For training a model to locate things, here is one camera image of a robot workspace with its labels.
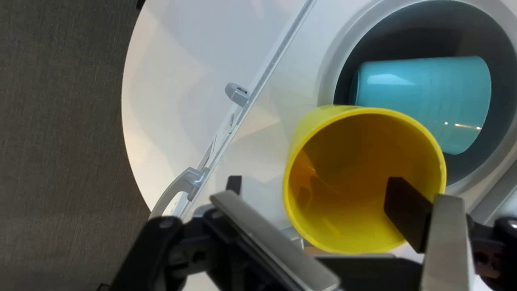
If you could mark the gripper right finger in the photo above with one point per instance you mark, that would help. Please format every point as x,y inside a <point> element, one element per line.
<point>448,242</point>

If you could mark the teal plastic cup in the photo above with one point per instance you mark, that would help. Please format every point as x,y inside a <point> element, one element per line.
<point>424,89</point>

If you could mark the round white washer door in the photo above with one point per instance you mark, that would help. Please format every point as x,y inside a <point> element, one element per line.
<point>173,81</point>

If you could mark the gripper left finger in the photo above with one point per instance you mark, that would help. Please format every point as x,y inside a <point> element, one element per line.
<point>250,242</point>

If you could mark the yellow-orange plastic cup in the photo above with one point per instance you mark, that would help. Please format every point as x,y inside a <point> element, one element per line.
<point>347,178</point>

